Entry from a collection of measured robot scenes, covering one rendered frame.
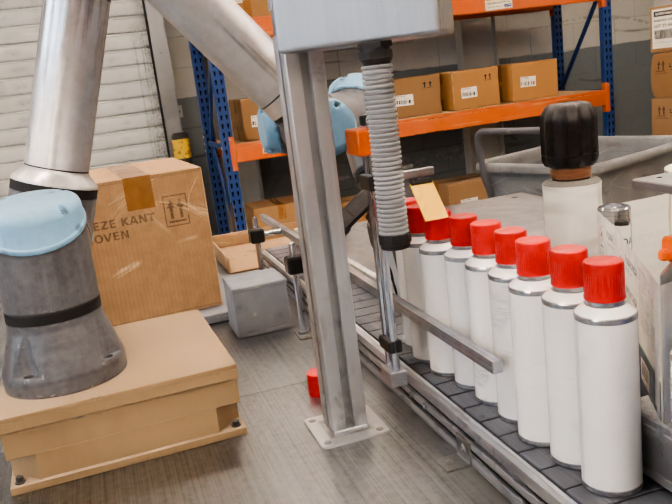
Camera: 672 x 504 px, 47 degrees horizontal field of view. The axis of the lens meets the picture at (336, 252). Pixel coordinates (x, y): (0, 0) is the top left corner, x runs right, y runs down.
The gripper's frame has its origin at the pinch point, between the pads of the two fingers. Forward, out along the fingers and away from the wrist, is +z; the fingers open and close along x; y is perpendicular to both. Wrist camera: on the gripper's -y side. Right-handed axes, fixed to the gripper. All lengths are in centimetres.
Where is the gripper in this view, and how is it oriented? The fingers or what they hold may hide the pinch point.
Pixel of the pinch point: (402, 301)
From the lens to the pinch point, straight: 109.6
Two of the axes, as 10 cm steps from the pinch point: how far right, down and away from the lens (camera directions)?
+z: 2.6, 9.3, -2.7
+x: -2.1, 3.2, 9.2
